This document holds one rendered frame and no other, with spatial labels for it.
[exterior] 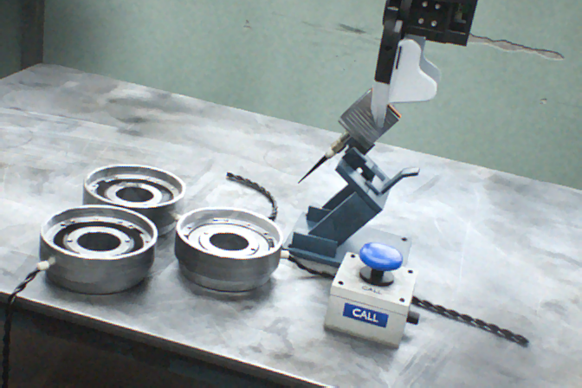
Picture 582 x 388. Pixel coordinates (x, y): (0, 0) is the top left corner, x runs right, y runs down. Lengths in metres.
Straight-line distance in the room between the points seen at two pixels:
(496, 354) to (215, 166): 0.44
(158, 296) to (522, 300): 0.37
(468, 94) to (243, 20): 0.67
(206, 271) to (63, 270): 0.13
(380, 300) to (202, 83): 1.86
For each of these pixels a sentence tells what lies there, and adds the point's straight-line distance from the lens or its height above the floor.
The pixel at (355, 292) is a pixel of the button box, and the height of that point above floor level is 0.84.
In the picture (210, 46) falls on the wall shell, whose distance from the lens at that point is 2.54.
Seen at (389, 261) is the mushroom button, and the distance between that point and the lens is 0.77.
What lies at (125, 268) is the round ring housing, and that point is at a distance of 0.78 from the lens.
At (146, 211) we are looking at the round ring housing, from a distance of 0.87.
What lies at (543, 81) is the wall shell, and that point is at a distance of 2.39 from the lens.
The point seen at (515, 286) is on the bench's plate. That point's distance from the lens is 0.95.
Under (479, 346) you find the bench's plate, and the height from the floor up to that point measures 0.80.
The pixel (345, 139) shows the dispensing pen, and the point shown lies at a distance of 0.88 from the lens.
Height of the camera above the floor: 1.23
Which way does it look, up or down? 23 degrees down
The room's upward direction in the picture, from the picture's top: 10 degrees clockwise
